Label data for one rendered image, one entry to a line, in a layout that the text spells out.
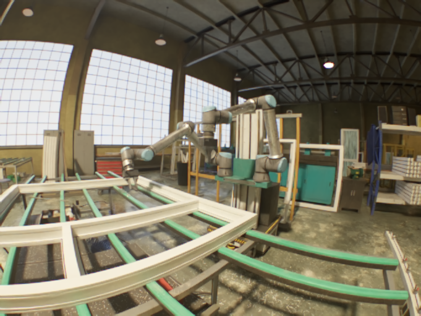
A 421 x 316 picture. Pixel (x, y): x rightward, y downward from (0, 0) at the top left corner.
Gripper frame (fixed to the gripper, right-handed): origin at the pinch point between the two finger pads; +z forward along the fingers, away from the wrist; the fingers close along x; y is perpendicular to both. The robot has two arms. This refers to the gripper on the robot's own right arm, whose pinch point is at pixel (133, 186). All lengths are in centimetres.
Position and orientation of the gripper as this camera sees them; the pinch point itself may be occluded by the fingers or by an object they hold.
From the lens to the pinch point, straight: 140.4
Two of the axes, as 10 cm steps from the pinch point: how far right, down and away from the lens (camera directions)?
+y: 6.5, -4.7, -6.0
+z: 3.6, 8.8, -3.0
